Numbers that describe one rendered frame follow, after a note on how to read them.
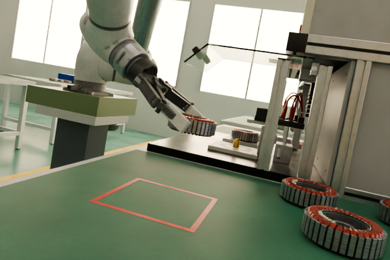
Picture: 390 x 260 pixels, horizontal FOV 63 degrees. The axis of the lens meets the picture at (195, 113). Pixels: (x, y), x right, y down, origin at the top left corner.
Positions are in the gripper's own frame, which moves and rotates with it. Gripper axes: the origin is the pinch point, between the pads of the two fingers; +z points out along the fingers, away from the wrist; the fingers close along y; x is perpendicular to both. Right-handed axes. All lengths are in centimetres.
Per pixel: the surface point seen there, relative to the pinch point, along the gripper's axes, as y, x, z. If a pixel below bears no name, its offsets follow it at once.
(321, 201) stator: 3.0, 8.1, 30.5
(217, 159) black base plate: -11.9, -5.7, 8.3
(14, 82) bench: -148, -146, -218
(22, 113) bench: -169, -177, -206
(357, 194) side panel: -14.7, 11.8, 36.9
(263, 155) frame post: -13.7, 3.4, 15.8
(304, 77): -31.7, 25.2, 7.4
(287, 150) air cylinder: -30.3, 5.9, 18.5
